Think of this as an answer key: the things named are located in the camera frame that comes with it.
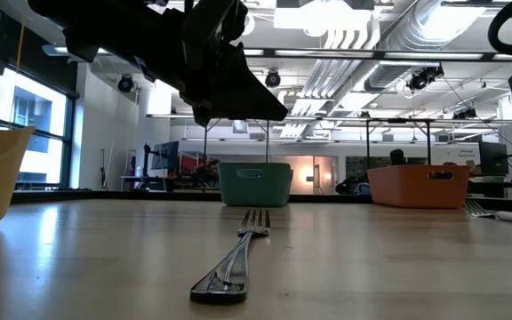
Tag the black ceiling camera on mount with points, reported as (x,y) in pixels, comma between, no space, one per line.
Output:
(465,114)
(420,80)

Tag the dark window frame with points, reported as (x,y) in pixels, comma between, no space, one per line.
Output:
(68,146)

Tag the black overhead crossbar with lights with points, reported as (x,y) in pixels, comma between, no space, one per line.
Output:
(269,53)

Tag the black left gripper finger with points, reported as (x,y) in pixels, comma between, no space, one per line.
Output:
(247,84)
(229,106)

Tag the orange plastic bin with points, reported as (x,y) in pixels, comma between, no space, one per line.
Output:
(411,191)

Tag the teal plastic bin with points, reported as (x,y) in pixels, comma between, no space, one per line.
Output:
(256,189)

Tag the black round ceiling camera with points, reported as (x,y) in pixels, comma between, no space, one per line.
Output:
(273,79)
(125,83)

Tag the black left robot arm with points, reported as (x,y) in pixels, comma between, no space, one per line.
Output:
(105,22)

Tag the black aluminium table frame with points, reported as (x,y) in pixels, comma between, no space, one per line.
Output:
(327,199)

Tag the person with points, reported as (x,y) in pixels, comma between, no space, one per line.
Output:
(397,156)

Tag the dark bag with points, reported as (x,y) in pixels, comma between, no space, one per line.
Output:
(349,186)

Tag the black fork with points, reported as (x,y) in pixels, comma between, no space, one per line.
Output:
(225,284)

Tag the black monitor on arm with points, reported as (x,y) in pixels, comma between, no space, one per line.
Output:
(493,159)
(167,155)

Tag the black folding table frame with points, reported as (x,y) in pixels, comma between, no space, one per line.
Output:
(398,120)
(267,146)

